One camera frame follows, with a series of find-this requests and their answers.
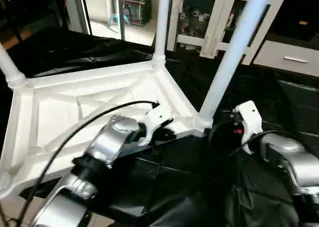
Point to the black box yellow label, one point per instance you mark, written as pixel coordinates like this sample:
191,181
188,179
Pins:
301,12

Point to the white glass-door cabinet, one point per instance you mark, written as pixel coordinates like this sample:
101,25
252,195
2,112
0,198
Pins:
199,17

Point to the light blue metal frame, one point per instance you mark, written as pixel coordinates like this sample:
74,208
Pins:
118,12

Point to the dark storage box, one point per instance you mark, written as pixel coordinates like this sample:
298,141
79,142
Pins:
137,8

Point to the black metal shelf rack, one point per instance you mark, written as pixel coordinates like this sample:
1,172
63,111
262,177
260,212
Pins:
30,10

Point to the white drawer unit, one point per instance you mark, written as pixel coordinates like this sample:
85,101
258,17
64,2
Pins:
289,58

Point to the white plastic table top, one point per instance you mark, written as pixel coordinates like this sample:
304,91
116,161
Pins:
75,102

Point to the black mat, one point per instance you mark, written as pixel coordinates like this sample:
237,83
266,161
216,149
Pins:
279,102

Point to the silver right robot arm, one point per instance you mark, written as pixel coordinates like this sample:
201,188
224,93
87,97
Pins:
291,159

